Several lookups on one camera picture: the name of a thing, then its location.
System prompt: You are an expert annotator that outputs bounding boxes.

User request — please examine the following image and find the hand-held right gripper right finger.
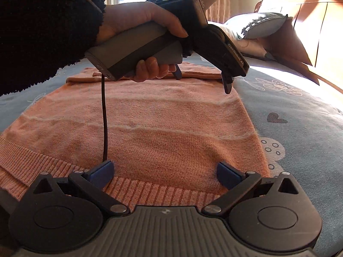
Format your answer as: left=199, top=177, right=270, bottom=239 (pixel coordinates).
left=202, top=162, right=300, bottom=216

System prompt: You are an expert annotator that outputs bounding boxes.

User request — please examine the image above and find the orange knit sweater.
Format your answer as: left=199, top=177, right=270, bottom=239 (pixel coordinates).
left=0, top=61, right=271, bottom=212

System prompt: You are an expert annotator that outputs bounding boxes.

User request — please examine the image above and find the folded pink floral quilt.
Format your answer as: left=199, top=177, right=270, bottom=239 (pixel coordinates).
left=208, top=21, right=270, bottom=59

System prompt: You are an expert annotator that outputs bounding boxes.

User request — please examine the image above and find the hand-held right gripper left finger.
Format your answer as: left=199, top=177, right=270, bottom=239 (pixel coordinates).
left=32, top=160, right=130, bottom=216

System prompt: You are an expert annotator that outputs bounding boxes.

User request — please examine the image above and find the wooden headboard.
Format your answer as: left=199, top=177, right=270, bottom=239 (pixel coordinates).
left=254, top=0, right=343, bottom=95

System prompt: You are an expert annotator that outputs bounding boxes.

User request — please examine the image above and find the bed with blue floral sheet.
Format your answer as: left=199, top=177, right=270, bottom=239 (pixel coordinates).
left=0, top=51, right=343, bottom=257

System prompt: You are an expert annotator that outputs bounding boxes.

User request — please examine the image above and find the person's left forearm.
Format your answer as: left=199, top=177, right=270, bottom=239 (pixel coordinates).
left=0, top=0, right=107, bottom=97

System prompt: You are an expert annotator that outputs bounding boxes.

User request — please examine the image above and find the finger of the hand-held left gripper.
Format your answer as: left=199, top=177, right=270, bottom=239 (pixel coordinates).
left=171, top=64, right=183, bottom=80
left=221, top=70, right=235, bottom=95

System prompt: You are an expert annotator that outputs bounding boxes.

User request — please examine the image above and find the grey pillow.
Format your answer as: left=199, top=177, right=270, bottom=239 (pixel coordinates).
left=226, top=12, right=294, bottom=40

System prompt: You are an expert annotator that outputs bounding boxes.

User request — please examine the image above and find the person's left hand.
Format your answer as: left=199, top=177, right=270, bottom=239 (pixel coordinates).
left=95, top=1, right=189, bottom=83

